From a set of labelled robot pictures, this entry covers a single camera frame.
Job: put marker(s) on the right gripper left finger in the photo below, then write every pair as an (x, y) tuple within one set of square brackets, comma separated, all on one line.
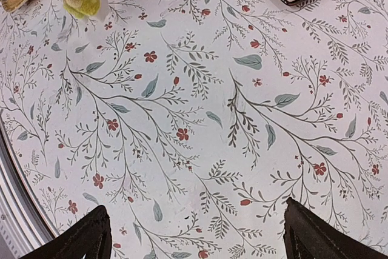
[(90, 237)]

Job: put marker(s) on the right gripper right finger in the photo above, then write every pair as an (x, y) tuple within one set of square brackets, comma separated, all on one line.
[(306, 235)]

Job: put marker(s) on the aluminium front rail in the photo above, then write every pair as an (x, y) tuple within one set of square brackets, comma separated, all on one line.
[(24, 226)]

